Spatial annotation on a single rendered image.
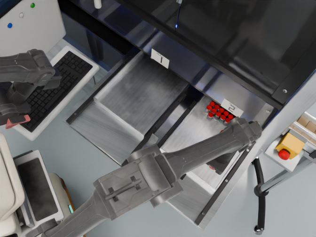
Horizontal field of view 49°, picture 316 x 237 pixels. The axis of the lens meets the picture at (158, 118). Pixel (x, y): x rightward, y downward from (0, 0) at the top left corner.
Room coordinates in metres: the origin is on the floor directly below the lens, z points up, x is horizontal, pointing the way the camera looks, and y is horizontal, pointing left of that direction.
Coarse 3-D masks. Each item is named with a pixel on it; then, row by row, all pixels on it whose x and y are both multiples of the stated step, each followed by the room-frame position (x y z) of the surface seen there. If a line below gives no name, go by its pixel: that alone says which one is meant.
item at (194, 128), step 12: (204, 96) 0.71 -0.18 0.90; (204, 108) 0.66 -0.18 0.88; (192, 120) 0.60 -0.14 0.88; (204, 120) 0.61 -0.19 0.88; (180, 132) 0.54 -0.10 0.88; (192, 132) 0.55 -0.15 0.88; (204, 132) 0.56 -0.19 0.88; (216, 132) 0.56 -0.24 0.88; (168, 144) 0.48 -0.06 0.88; (180, 144) 0.49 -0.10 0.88; (192, 144) 0.50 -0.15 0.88; (204, 168) 0.41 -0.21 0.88; (228, 168) 0.42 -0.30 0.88; (204, 180) 0.35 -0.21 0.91; (216, 180) 0.37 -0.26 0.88
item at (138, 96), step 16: (128, 64) 0.80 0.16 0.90; (144, 64) 0.83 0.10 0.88; (160, 64) 0.84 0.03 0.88; (112, 80) 0.71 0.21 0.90; (128, 80) 0.73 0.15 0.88; (144, 80) 0.75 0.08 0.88; (160, 80) 0.76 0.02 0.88; (176, 80) 0.77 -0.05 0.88; (96, 96) 0.62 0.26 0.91; (112, 96) 0.65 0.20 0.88; (128, 96) 0.66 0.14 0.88; (144, 96) 0.67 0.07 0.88; (160, 96) 0.68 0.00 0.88; (176, 96) 0.68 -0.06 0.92; (112, 112) 0.56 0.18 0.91; (128, 112) 0.59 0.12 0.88; (144, 112) 0.60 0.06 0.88; (160, 112) 0.61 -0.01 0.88; (144, 128) 0.53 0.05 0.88
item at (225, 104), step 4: (224, 100) 0.63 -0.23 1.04; (224, 104) 0.63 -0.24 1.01; (228, 104) 0.62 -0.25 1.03; (232, 104) 0.61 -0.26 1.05; (228, 108) 0.62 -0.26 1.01; (232, 108) 0.61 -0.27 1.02; (236, 108) 0.60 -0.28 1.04; (232, 112) 0.61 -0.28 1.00; (236, 112) 0.60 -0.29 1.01; (240, 112) 0.59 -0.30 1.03; (236, 116) 0.60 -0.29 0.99
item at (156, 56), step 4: (152, 52) 0.79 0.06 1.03; (156, 52) 0.79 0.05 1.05; (152, 56) 0.79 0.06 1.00; (156, 56) 0.78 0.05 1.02; (160, 56) 0.77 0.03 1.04; (156, 60) 0.78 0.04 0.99; (160, 60) 0.77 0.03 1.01; (164, 60) 0.77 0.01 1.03; (168, 60) 0.76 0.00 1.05; (164, 64) 0.76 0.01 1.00; (168, 64) 0.76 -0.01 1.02
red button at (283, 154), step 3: (282, 150) 0.48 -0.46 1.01; (279, 153) 0.47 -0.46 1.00; (282, 153) 0.47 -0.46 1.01; (285, 153) 0.47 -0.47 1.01; (288, 153) 0.47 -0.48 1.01; (279, 156) 0.46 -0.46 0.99; (282, 156) 0.46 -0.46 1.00; (285, 156) 0.46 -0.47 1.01; (288, 156) 0.46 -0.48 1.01; (285, 159) 0.45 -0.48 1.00
